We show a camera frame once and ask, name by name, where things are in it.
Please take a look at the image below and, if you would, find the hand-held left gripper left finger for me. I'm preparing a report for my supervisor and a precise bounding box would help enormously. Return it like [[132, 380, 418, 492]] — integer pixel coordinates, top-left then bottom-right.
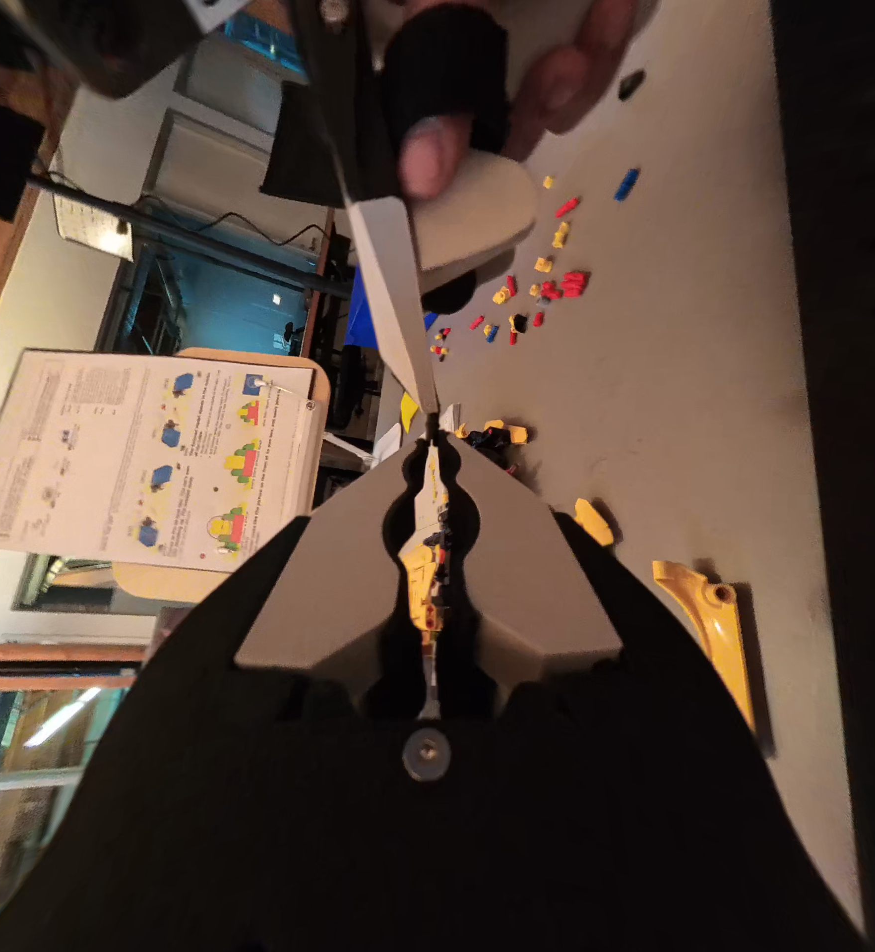
[[233, 437, 435, 718]]

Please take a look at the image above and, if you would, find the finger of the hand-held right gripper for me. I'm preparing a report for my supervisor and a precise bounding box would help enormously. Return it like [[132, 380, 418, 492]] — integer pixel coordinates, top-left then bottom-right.
[[347, 195, 440, 416]]

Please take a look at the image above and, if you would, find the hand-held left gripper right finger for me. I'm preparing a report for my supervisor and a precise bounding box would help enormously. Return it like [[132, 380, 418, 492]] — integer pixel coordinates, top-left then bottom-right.
[[436, 435, 625, 718]]

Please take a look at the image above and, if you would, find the yellow toy car model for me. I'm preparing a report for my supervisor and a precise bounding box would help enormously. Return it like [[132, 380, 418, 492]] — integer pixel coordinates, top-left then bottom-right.
[[399, 418, 531, 655]]

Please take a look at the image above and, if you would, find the yellow arch panel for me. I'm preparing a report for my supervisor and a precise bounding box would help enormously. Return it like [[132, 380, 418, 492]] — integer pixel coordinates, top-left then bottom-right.
[[652, 559, 758, 737]]

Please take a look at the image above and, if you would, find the grey desk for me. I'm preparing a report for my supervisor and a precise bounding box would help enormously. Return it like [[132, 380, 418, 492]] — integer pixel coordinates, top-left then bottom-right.
[[326, 0, 869, 931]]

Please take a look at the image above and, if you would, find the person's right hand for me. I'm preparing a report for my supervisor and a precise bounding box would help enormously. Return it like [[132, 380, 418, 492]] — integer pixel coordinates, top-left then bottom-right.
[[400, 0, 641, 200]]

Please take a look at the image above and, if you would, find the black office chair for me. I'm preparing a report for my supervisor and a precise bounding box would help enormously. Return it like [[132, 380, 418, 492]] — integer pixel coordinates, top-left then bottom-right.
[[331, 346, 380, 431]]

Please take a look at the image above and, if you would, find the white cabinet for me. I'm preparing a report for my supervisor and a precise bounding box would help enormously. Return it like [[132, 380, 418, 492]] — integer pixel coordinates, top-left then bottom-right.
[[143, 41, 290, 217]]

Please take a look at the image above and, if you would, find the scatter of small bricks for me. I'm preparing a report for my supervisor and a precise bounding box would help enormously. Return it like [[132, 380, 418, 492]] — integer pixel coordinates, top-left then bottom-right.
[[429, 167, 641, 365]]

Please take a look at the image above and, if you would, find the black pole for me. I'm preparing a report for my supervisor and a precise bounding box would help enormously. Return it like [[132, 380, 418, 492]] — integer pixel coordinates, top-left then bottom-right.
[[27, 175, 353, 298]]

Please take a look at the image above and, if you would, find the printed instruction sheet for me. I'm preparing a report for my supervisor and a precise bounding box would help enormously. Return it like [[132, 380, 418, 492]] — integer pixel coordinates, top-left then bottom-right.
[[0, 350, 318, 575]]

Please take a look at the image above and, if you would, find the black cable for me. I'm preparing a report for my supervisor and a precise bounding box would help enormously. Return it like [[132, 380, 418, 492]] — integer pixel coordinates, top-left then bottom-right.
[[199, 212, 334, 250]]

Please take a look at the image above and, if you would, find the wall notice sheet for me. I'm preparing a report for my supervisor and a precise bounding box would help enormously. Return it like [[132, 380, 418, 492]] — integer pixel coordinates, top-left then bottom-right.
[[53, 192, 135, 263]]

